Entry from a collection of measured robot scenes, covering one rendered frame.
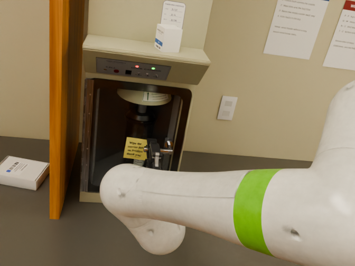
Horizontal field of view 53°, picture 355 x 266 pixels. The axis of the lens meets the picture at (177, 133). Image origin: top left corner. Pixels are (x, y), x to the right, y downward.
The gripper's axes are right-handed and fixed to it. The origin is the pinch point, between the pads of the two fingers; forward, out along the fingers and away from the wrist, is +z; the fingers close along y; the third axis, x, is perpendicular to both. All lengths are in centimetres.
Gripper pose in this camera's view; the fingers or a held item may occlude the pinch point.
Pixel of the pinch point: (151, 148)
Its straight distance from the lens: 109.1
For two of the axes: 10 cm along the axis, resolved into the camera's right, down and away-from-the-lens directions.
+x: -9.8, -0.8, -1.8
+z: -1.2, -4.7, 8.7
